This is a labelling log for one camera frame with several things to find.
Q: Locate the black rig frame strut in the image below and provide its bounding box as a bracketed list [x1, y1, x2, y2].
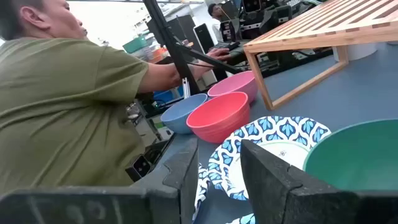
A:
[142, 0, 243, 96]

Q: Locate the blue plastic bin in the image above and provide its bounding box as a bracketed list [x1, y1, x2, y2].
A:
[152, 85, 185, 105]

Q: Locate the blue patterned paper plate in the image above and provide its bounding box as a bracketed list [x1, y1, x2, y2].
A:
[192, 163, 212, 222]
[207, 115, 333, 202]

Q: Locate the black white-edged computer screen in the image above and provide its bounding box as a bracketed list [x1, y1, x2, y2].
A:
[192, 22, 216, 54]

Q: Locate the pink bowl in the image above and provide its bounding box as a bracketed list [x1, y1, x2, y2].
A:
[207, 70, 259, 105]

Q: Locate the red bowl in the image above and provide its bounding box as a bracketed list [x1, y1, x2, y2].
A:
[185, 91, 251, 144]

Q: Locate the slatted wooden shelf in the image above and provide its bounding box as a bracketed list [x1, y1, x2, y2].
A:
[243, 0, 398, 111]

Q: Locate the green plastic bin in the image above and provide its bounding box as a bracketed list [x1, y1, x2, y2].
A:
[122, 34, 149, 54]

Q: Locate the blue white bowl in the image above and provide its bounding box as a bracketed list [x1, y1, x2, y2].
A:
[225, 213, 256, 224]

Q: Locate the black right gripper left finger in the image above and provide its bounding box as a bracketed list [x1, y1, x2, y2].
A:
[0, 136, 200, 224]

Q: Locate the green bowl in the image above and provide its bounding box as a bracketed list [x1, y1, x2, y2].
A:
[303, 118, 398, 192]

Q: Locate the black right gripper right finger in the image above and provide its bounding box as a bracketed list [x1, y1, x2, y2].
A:
[240, 139, 398, 224]

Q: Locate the person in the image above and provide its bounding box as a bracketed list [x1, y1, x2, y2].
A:
[0, 0, 233, 195]
[207, 2, 225, 43]

